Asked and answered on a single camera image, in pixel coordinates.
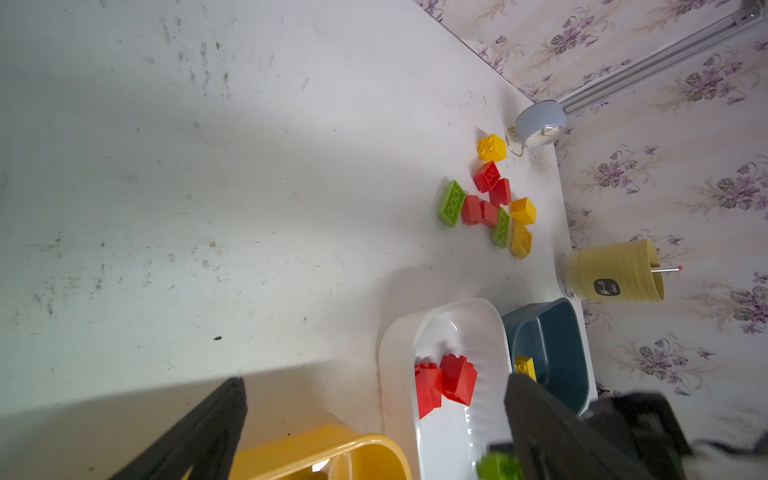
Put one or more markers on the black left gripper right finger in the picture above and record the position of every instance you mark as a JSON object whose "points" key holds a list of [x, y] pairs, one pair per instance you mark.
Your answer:
{"points": [[551, 442]]}

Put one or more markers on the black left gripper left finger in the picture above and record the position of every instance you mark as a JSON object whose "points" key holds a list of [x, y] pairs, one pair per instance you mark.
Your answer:
{"points": [[202, 445]]}

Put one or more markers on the green lego brick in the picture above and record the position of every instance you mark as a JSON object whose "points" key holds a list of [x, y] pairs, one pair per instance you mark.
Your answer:
{"points": [[499, 466], [500, 233], [449, 209]]}

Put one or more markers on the yellow lego brick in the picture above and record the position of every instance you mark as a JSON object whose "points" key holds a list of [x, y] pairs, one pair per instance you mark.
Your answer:
{"points": [[525, 366], [522, 240], [523, 211], [492, 149]]}

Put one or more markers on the red lego brick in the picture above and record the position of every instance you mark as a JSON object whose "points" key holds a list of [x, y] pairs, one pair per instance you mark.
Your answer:
{"points": [[471, 213], [489, 214], [459, 378], [486, 177], [428, 383], [501, 195]]}

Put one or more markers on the white plastic tray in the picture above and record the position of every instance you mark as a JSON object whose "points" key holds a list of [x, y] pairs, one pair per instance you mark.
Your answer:
{"points": [[450, 441]]}

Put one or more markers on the dark teal plastic tray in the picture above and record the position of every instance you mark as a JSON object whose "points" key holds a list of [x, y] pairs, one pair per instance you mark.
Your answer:
{"points": [[547, 335]]}

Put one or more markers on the yellow plastic tray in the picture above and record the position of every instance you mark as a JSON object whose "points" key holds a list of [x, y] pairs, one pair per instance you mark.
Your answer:
{"points": [[330, 452]]}

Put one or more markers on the yellow pen cup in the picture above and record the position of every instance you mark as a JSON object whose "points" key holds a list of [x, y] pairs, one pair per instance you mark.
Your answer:
{"points": [[622, 272]]}

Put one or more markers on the small white alarm clock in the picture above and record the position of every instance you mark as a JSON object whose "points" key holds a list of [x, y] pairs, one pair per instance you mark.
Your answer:
{"points": [[538, 125]]}

